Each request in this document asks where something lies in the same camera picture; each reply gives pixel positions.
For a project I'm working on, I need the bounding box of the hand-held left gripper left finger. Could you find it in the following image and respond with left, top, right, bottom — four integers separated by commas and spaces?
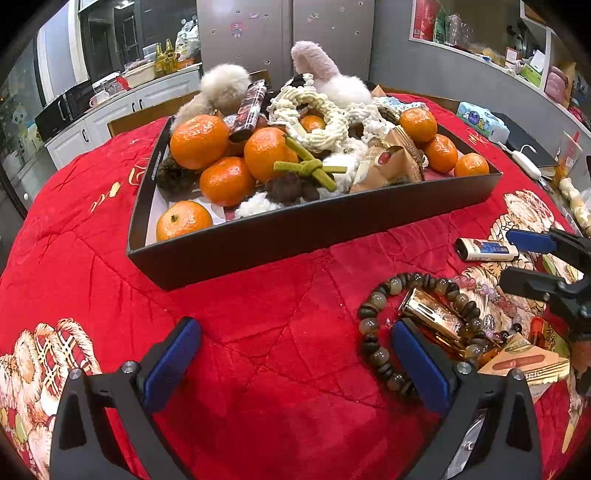
48, 316, 203, 480

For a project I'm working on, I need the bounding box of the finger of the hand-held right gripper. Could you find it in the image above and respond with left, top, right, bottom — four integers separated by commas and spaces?
505, 228, 591, 266
499, 267, 591, 326

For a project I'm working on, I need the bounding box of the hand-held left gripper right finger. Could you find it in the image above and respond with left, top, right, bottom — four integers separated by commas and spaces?
392, 318, 543, 480

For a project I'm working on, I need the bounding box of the pink crystal bead bracelet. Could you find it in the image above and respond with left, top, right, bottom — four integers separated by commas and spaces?
455, 274, 525, 342

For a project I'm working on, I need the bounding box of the white lighter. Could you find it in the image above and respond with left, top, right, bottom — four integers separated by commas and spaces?
455, 237, 520, 264

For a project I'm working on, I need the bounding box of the gold foil bar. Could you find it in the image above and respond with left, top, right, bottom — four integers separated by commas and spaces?
398, 286, 467, 352

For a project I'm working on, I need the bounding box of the brown bead bracelet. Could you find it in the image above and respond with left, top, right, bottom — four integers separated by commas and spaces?
358, 272, 497, 398

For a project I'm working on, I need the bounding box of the triangular kraft snack packet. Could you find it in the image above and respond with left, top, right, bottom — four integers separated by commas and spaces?
350, 147, 419, 195
478, 333, 571, 391
385, 126, 428, 162

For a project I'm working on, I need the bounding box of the black shallow box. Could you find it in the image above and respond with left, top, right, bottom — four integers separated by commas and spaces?
127, 85, 504, 291

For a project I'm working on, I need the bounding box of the small amber bottle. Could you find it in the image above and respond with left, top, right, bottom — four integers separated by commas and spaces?
529, 316, 548, 349

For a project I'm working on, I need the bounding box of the cream lumpy object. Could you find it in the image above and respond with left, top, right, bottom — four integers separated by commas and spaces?
558, 178, 591, 232

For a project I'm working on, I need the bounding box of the red printed blanket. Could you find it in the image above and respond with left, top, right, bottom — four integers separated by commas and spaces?
0, 92, 591, 480

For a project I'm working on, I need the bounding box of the bubble tea cup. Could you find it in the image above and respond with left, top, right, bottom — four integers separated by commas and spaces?
554, 131, 585, 185

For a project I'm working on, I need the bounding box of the black notebook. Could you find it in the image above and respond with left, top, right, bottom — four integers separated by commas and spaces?
489, 112, 561, 178

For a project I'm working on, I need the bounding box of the blue tissue pack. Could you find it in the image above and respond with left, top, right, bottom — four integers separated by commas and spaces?
456, 102, 511, 143

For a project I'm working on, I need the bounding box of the pink bag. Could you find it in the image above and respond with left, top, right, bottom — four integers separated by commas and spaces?
545, 66, 570, 104

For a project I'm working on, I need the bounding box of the small white fluffy scrunchie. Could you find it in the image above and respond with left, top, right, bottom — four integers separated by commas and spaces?
235, 191, 282, 219

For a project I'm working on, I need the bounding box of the wooden chair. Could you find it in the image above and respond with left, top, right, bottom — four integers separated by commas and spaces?
369, 83, 458, 112
107, 69, 273, 138

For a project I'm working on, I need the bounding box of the dark brown fluffy pom-pom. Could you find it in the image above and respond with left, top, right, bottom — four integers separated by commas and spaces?
156, 156, 200, 201

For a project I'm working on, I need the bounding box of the brown knitted scrunchie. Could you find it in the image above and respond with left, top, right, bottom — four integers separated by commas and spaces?
374, 95, 416, 125

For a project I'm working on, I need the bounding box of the large white fluffy scrunchie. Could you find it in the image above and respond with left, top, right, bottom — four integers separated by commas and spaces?
321, 150, 365, 195

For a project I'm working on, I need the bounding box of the brown fluffy scrunchie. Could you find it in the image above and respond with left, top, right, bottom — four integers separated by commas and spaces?
265, 172, 321, 206

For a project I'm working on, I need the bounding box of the glass pitcher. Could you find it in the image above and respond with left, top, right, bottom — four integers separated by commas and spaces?
445, 14, 474, 47

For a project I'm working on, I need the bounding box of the pile of tangerines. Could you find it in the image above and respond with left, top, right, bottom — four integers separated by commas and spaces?
156, 107, 490, 241

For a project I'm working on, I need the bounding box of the white fluffy pom-pom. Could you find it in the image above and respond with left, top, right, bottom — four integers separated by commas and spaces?
316, 74, 372, 109

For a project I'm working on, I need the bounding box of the red gift box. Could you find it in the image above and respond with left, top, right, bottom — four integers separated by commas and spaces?
412, 0, 439, 40

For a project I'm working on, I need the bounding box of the white kitchen cabinet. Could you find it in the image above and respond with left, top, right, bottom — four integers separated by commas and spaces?
44, 65, 204, 169

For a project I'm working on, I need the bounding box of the dark candy bar wrapper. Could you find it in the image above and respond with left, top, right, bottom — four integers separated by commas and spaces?
228, 79, 267, 143

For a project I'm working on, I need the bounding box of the black microwave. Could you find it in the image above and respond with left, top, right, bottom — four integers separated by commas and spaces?
34, 82, 95, 141

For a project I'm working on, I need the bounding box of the beige fluffy pom-pom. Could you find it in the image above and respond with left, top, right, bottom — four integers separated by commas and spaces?
171, 64, 252, 134

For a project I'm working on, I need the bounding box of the white plastic basin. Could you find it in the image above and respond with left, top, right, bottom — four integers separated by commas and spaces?
122, 62, 158, 88

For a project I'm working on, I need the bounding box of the glass sliding door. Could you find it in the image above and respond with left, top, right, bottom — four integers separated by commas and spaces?
0, 28, 47, 222

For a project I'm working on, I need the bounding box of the white plastic bag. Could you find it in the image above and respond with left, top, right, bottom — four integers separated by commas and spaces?
175, 21, 201, 61

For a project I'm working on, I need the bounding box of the silver double-door fridge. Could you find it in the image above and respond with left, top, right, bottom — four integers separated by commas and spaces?
196, 0, 376, 84

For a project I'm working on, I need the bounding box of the dark kitchen window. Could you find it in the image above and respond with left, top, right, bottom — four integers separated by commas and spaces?
78, 0, 199, 79

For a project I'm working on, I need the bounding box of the white charger with cable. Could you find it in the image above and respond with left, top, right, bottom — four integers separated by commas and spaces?
499, 144, 546, 182

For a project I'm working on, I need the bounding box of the white wall shelf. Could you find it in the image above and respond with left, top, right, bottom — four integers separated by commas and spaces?
409, 0, 591, 121

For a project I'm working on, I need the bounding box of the green velvet bow hair tie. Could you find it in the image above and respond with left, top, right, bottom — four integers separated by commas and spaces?
273, 137, 349, 191

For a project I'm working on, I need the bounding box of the white braided rope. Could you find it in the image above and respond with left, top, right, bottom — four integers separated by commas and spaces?
268, 85, 349, 153

